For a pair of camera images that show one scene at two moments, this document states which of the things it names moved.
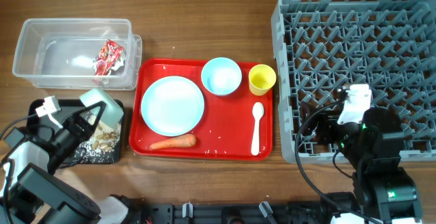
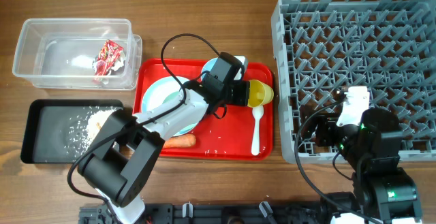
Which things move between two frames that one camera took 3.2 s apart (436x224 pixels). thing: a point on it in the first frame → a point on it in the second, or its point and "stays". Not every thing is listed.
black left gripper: (75, 125) → (242, 93)
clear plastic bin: (60, 53) stays
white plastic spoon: (257, 112) stays
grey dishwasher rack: (323, 41) stays
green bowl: (112, 114) → (176, 97)
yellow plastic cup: (261, 77) → (259, 93)
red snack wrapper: (109, 56) stays
